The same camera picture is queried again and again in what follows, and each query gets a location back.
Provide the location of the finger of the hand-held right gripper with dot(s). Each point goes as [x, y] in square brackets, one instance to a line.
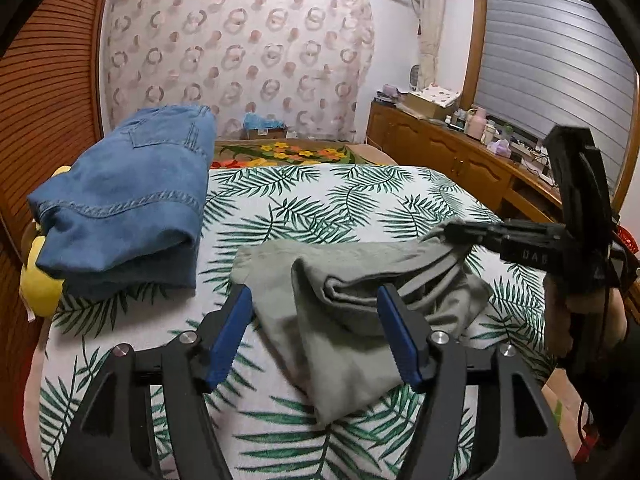
[472, 234]

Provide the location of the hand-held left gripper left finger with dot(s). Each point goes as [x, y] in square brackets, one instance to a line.
[227, 340]

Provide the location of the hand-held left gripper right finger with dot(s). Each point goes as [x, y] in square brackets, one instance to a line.
[400, 335]

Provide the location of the grey pants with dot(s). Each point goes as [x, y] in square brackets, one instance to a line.
[310, 340]

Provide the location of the person's right hand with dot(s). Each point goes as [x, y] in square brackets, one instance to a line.
[555, 320]

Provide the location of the purple tissue holder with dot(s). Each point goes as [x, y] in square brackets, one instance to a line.
[498, 148]

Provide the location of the wooden cabinet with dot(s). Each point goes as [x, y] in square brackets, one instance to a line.
[425, 140]

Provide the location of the pink thermos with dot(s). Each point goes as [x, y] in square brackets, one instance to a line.
[476, 122]

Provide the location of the dotted white cloth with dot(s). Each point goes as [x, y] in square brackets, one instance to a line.
[435, 95]

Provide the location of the leaf print bedsheet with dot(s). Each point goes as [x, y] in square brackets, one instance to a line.
[310, 200]

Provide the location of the purple container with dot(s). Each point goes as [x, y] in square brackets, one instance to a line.
[388, 92]

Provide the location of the white round fan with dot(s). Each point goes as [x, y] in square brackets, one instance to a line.
[415, 75]

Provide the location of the folded blue jeans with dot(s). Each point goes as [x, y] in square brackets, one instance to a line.
[125, 200]

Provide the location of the grey window blind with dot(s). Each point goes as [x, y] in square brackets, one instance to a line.
[540, 60]

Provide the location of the yellow garment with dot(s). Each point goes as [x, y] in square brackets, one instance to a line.
[42, 290]

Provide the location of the floral blanket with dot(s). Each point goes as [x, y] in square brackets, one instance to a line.
[285, 152]

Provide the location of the lace wrapped pipe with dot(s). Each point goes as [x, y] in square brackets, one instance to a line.
[429, 35]

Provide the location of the small cardboard box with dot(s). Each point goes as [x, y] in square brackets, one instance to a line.
[265, 134]

